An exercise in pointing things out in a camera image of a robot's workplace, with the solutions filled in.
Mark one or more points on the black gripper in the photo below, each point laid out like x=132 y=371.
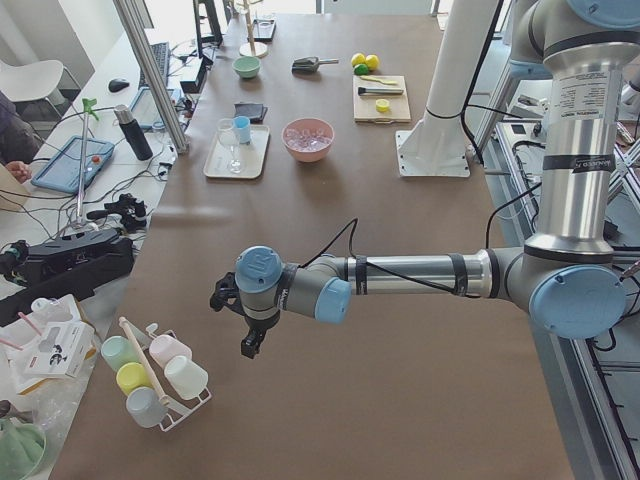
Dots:
x=259 y=325

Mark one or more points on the pink bowl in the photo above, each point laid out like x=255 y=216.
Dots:
x=309 y=123

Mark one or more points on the steel ice scoop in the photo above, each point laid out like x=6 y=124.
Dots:
x=311 y=64

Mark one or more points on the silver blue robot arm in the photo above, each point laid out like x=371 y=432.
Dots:
x=562 y=277

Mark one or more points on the white cup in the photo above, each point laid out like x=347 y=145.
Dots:
x=186 y=377

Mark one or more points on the pastel pink cup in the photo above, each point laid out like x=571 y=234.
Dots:
x=164 y=348

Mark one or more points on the pastel yellow cup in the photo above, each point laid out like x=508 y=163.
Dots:
x=131 y=376

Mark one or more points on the grey blue cup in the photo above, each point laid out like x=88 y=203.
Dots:
x=144 y=406

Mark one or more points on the pastel green cup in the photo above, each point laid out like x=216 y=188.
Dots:
x=118 y=351

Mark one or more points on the clear ice cubes pile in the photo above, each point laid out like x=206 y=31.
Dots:
x=306 y=139

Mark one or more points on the light blue cup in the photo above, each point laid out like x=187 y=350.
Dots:
x=242 y=128

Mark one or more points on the wooden stick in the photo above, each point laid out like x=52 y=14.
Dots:
x=156 y=385

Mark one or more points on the white product box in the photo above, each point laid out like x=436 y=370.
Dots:
x=61 y=350

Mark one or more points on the clear wine glass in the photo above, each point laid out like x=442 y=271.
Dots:
x=228 y=139

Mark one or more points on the cream serving tray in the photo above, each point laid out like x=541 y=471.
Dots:
x=251 y=156

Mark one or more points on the black equipment bag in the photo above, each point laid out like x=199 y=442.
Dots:
x=74 y=264

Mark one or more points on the black water bottle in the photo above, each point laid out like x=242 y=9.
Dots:
x=133 y=133

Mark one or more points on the grey folded cloth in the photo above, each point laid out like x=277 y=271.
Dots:
x=255 y=112

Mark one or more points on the blue cased tablet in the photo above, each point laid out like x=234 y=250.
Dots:
x=61 y=172

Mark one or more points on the bamboo cutting board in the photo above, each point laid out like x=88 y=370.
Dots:
x=365 y=109

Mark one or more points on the half lemon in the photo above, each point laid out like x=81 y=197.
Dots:
x=382 y=105

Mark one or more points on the pale green bowl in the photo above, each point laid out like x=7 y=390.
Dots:
x=247 y=67

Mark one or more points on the steel muddler black tip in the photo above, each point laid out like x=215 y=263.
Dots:
x=362 y=91

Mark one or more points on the yellow plastic knife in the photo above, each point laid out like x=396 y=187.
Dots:
x=379 y=80

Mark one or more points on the black computer mouse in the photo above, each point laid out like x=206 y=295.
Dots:
x=117 y=84

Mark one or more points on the green lime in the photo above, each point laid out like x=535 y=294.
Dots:
x=361 y=69

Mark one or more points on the yellow lemon upper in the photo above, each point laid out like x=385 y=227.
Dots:
x=357 y=59

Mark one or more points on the yellow lemon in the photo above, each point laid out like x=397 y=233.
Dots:
x=357 y=59
x=372 y=62

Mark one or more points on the yellow lemon lower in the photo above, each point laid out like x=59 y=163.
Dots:
x=372 y=62

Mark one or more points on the white wire cup rack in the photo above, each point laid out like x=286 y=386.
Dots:
x=179 y=409

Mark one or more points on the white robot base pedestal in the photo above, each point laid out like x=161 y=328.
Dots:
x=437 y=144

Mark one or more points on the black picture frame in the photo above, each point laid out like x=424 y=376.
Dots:
x=263 y=30

